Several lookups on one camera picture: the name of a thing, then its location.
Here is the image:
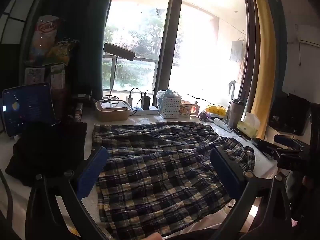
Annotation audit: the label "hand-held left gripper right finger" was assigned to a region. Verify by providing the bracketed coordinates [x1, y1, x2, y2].
[210, 146, 292, 240]

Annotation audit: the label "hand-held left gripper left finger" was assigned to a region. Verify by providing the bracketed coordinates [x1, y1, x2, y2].
[25, 145, 108, 240]

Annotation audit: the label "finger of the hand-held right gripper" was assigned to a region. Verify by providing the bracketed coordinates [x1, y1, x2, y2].
[273, 134, 304, 150]
[252, 139, 282, 160]

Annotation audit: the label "plaid pants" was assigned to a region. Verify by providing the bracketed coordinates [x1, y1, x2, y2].
[92, 121, 256, 238]

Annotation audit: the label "black box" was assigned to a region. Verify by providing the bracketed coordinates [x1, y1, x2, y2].
[269, 91, 312, 136]

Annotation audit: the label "tissue box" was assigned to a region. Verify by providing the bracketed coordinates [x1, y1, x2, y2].
[236, 112, 261, 138]

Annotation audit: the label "white textured tablecloth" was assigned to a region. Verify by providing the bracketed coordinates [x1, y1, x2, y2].
[0, 110, 278, 240]

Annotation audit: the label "grey tumbler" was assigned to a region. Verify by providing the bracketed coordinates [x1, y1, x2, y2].
[226, 98, 247, 129]

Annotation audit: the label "white tube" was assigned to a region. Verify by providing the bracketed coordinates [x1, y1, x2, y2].
[213, 117, 233, 132]

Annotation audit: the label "black folded cloth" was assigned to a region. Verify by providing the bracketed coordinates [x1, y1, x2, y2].
[5, 121, 88, 187]

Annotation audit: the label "dark patterned can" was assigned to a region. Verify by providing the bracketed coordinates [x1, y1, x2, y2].
[73, 102, 84, 122]

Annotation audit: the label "yellow printed packet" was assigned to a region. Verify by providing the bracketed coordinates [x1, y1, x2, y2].
[205, 104, 227, 118]

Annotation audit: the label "beige food container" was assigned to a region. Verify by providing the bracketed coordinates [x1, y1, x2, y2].
[95, 99, 132, 122]

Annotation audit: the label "white bear print mug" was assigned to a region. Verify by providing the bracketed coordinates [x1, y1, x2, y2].
[179, 100, 200, 117]

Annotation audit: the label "white power strip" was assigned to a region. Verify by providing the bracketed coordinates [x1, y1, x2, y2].
[129, 105, 160, 117]

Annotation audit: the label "white plastic basket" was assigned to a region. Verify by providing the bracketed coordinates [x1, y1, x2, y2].
[159, 96, 182, 119]

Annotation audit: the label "yellow curtain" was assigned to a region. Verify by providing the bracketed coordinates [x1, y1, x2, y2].
[249, 0, 283, 140]

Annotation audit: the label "tablet computer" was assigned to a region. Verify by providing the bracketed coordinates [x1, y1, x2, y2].
[2, 82, 61, 137]

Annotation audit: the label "blue plastic bag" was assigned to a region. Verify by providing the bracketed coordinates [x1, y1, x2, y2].
[156, 91, 167, 111]

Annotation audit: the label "hanging grey garment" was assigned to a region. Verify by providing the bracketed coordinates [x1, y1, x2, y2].
[230, 39, 247, 63]

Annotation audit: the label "small printed box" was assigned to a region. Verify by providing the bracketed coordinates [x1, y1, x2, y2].
[24, 67, 46, 85]
[50, 64, 66, 89]

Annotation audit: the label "white desk lamp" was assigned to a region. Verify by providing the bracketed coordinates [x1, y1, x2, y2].
[101, 43, 136, 101]

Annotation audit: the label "yellow green snack bag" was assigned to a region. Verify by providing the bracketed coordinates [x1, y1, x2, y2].
[42, 39, 77, 67]

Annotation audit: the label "dark curtain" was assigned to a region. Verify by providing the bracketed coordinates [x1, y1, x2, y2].
[47, 0, 118, 98]

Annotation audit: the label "pink white snack bag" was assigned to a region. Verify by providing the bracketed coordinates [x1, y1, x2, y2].
[30, 15, 62, 63]

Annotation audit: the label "long black cable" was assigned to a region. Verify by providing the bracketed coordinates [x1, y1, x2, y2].
[187, 94, 218, 106]

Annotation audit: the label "dark window frame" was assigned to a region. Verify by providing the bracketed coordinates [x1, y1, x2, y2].
[102, 0, 258, 113]

